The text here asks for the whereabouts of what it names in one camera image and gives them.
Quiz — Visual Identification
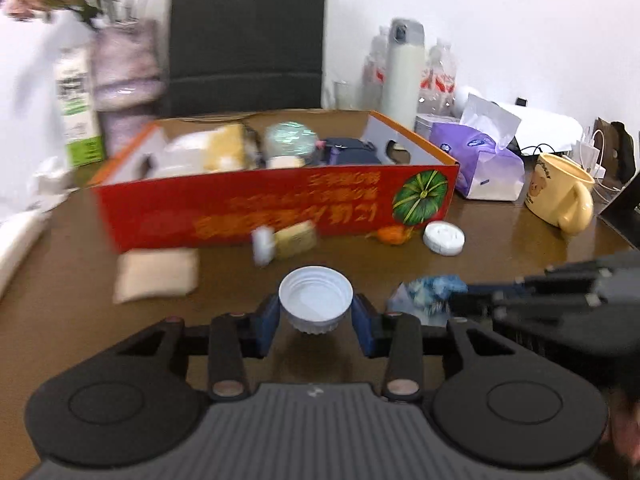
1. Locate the blue white wrapper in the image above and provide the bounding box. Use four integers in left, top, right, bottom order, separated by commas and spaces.
387, 273, 469, 319

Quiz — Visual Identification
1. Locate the clear drinking glass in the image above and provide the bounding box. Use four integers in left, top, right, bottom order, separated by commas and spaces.
332, 79, 354, 110

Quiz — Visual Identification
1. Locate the white power strip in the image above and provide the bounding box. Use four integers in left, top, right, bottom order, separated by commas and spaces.
0, 207, 52, 297

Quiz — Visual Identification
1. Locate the yellow sponge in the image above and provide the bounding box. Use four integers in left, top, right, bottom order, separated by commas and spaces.
204, 124, 251, 174

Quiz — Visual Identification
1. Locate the yellow mug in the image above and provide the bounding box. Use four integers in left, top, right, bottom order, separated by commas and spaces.
523, 153, 596, 234

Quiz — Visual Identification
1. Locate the white flat box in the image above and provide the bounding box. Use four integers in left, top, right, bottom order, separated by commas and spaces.
494, 102, 586, 154

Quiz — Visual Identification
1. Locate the white plastic bottle cap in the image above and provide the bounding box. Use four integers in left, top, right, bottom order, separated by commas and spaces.
278, 266, 354, 336

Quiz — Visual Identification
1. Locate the white yellow charger plug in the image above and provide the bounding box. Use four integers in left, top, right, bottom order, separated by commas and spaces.
251, 220, 319, 265

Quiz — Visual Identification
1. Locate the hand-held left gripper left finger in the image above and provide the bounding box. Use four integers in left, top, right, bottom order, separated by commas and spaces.
119, 294, 282, 402

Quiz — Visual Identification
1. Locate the red cardboard box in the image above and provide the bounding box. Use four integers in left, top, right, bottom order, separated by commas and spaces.
89, 109, 460, 254

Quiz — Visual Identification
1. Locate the small grey tin box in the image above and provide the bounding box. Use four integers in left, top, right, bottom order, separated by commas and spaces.
414, 113, 461, 136

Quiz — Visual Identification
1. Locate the pale green plastic bag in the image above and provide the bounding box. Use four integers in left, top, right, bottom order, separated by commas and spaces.
263, 120, 320, 161

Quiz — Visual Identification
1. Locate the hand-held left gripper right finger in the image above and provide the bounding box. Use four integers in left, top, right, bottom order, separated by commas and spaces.
349, 293, 512, 402

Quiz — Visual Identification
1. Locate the dark paper bag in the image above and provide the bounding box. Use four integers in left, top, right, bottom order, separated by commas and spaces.
594, 118, 640, 201

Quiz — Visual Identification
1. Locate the crumpled white tissue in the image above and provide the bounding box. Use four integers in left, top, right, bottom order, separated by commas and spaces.
32, 157, 77, 209

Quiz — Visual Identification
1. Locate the clear plastic water bottle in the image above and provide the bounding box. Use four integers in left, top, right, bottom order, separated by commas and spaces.
419, 42, 459, 114
362, 35, 392, 111

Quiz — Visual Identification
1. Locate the white charger with cable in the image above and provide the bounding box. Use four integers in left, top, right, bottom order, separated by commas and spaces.
574, 129, 609, 182

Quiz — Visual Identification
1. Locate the wooden desk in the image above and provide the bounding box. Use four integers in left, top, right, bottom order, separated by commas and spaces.
0, 108, 640, 480

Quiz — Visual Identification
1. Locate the beige square pad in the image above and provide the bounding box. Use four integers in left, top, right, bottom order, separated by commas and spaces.
113, 248, 200, 304

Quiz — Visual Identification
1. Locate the white green milk carton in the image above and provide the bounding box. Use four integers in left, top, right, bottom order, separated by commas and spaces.
53, 48, 106, 169

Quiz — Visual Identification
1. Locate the white thermos bottle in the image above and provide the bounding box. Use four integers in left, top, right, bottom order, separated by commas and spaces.
380, 18, 426, 117

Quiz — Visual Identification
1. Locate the small white round lid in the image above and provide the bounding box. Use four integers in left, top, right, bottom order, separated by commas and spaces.
422, 220, 466, 257

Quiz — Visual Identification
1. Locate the purple ceramic vase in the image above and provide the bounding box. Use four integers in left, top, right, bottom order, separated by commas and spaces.
92, 19, 167, 149

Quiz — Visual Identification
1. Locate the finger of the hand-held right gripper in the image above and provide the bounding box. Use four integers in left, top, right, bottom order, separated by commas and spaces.
466, 273, 602, 296
449, 293, 602, 323

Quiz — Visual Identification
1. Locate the black chair backrest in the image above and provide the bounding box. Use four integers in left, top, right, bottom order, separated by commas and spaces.
167, 0, 329, 117

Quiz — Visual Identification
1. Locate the black tablet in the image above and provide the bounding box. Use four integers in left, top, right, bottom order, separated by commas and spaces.
597, 174, 640, 251

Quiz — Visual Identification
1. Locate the white packet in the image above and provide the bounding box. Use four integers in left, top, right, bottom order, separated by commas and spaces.
162, 132, 216, 176

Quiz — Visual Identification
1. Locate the purple tissue pack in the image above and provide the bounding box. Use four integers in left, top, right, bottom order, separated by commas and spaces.
429, 93, 526, 202

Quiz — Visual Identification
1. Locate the small orange object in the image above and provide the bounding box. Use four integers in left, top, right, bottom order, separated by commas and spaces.
369, 224, 414, 247

